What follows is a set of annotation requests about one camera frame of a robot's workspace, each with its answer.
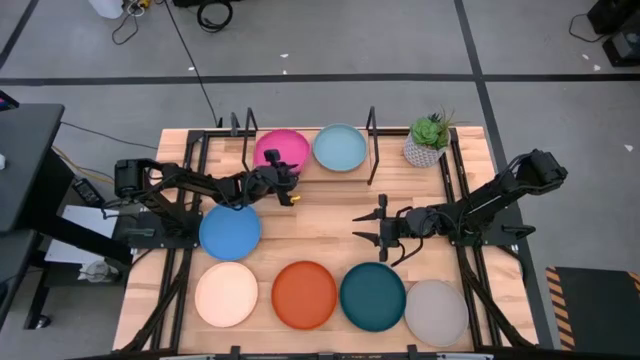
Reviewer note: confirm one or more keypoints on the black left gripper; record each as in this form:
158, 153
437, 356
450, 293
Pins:
270, 180

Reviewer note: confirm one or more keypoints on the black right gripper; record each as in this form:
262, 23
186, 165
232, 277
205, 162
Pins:
391, 232

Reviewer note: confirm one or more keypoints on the magenta pink plate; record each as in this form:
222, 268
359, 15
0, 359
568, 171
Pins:
285, 142

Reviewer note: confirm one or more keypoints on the light blue plate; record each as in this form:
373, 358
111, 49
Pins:
340, 147

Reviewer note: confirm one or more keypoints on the dark teal plate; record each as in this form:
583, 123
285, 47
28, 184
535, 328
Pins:
372, 297

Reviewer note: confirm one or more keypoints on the orange plate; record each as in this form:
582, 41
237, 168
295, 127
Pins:
304, 295

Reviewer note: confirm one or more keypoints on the cream peach plate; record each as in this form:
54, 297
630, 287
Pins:
226, 295

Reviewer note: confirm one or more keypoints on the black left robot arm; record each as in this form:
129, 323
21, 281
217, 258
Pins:
175, 175

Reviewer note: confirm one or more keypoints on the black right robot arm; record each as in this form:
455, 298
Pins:
490, 200

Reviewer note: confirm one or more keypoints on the wooden shelf with black legs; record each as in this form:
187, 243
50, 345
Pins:
340, 176

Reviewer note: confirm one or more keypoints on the potted green succulent plant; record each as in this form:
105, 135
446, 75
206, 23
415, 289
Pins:
425, 134

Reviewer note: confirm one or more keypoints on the grey plate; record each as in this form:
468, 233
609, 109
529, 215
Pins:
436, 313

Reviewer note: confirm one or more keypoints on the black power brick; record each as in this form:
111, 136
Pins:
89, 192

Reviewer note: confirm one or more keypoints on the white sheet under desk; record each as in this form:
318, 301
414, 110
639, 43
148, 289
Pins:
85, 225

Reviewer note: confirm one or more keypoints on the clear plastic bag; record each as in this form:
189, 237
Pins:
97, 272

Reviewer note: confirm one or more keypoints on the black mat with hazard stripes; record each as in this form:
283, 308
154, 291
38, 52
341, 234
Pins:
600, 310

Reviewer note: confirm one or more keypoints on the white container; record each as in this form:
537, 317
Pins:
106, 7

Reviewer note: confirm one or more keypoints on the black desk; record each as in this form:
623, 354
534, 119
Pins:
25, 160

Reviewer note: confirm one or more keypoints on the dark screen corner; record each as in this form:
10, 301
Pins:
6, 101

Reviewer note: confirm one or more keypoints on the black equipment base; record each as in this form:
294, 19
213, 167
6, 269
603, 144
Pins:
625, 50

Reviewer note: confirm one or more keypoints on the black equipment case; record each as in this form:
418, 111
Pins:
615, 15

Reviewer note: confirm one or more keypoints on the black metal table frame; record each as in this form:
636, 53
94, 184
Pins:
392, 132

